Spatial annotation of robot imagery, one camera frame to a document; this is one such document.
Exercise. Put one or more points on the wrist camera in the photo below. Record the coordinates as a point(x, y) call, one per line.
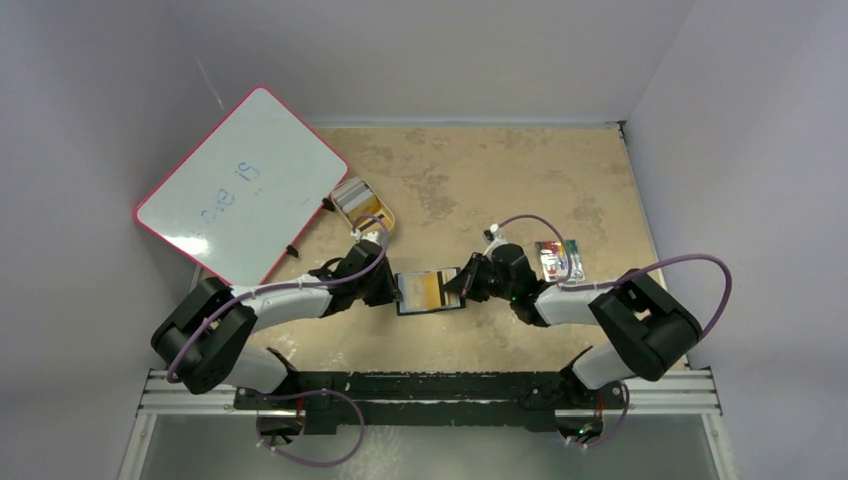
point(376, 238)
point(494, 238)

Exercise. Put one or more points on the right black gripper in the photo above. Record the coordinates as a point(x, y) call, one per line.
point(474, 278)

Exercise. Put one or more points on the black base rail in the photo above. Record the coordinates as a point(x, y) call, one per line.
point(536, 401)

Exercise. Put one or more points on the black card holder wallet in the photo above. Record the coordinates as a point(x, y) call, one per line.
point(427, 291)

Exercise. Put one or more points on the stack of credit cards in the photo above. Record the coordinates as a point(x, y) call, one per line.
point(354, 197)

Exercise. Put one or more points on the white board with pink rim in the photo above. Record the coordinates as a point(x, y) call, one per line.
point(246, 192)

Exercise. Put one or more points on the beige oval card tray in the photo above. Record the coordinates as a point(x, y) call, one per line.
point(365, 223)

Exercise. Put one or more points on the aluminium frame rail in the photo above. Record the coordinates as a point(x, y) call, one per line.
point(679, 392)

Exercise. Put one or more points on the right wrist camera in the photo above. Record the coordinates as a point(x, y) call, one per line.
point(494, 238)

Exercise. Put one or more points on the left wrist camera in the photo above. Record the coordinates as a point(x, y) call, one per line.
point(376, 238)

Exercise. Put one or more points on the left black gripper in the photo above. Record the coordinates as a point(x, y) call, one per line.
point(389, 293)

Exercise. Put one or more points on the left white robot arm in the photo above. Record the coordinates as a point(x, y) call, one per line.
point(204, 340)

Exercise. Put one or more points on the pack of coloured markers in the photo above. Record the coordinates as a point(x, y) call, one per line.
point(561, 262)

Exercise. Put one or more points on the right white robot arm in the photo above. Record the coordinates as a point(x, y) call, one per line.
point(647, 329)

